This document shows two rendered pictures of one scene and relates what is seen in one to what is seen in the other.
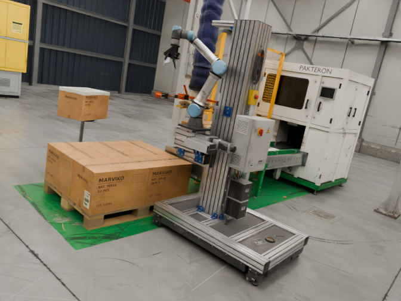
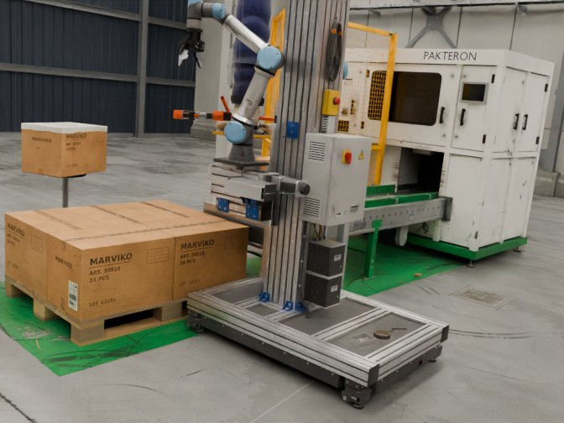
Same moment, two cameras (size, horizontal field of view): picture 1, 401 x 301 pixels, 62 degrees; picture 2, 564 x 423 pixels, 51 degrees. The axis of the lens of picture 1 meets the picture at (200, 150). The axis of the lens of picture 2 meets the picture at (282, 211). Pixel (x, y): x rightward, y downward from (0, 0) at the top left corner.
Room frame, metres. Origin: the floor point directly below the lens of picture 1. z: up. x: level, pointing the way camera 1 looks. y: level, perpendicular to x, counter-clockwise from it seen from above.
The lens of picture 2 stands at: (-0.20, -0.22, 1.41)
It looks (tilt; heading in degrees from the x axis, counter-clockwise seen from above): 11 degrees down; 1
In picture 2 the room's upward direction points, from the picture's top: 5 degrees clockwise
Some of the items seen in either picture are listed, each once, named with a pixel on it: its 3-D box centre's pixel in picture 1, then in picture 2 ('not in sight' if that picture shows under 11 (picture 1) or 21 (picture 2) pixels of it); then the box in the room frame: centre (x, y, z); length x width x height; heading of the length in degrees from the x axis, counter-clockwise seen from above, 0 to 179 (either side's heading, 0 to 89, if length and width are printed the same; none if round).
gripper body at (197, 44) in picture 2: (173, 52); (194, 40); (3.00, 0.38, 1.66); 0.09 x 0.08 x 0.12; 52
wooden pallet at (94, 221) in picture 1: (117, 193); (127, 289); (3.50, 0.83, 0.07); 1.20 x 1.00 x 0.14; 138
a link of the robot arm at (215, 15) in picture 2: (188, 35); (214, 11); (3.01, 0.28, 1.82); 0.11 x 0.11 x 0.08; 81
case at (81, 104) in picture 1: (84, 103); (65, 148); (4.78, 1.77, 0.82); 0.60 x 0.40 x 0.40; 163
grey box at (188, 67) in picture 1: (191, 65); (238, 67); (4.95, 0.35, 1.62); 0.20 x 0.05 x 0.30; 138
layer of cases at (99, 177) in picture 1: (120, 171); (128, 249); (3.50, 0.83, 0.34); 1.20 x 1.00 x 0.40; 138
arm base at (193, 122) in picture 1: (195, 120); (242, 151); (3.10, 0.09, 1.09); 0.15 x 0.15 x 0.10
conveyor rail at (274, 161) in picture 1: (262, 163); (371, 219); (4.44, -0.86, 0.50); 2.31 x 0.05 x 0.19; 138
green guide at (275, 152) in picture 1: (274, 153); (391, 202); (4.74, -1.05, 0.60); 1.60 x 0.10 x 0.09; 138
